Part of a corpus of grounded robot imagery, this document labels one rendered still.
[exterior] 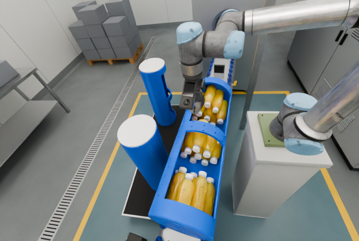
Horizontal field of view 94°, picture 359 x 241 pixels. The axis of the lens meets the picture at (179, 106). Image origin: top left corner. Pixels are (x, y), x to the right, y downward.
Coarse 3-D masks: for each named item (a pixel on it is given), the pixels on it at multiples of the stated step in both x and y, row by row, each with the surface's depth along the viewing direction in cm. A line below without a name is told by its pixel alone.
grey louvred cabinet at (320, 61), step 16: (304, 32) 256; (320, 32) 218; (336, 32) 190; (352, 32) 168; (304, 48) 256; (320, 48) 218; (336, 48) 191; (352, 48) 169; (288, 64) 314; (304, 64) 255; (320, 64) 218; (336, 64) 190; (352, 64) 169; (304, 80) 255; (320, 80) 218; (336, 80) 190; (320, 96) 217; (336, 128) 190; (352, 128) 168; (336, 144) 195; (352, 144) 168; (352, 160) 168
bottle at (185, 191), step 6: (186, 180) 75; (192, 180) 76; (180, 186) 73; (186, 186) 72; (192, 186) 74; (180, 192) 71; (186, 192) 71; (192, 192) 73; (180, 198) 70; (186, 198) 70; (186, 204) 68
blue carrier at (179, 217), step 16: (208, 80) 114; (224, 96) 124; (192, 128) 87; (208, 128) 87; (224, 128) 108; (176, 144) 86; (224, 144) 90; (176, 160) 78; (208, 176) 94; (160, 192) 70; (160, 208) 64; (176, 208) 62; (192, 208) 62; (176, 224) 63; (192, 224) 59; (208, 224) 63; (208, 240) 70
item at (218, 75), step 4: (216, 64) 153; (220, 64) 152; (224, 64) 151; (216, 68) 154; (220, 68) 153; (224, 68) 153; (216, 72) 157; (220, 72) 156; (216, 76) 162; (220, 76) 161
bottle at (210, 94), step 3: (210, 84) 119; (207, 87) 119; (210, 87) 117; (213, 87) 117; (207, 90) 115; (210, 90) 114; (213, 90) 115; (207, 93) 113; (210, 93) 112; (213, 93) 113; (207, 96) 110; (210, 96) 110; (213, 96) 112; (207, 99) 109; (210, 99) 109; (213, 99) 111; (210, 102) 109
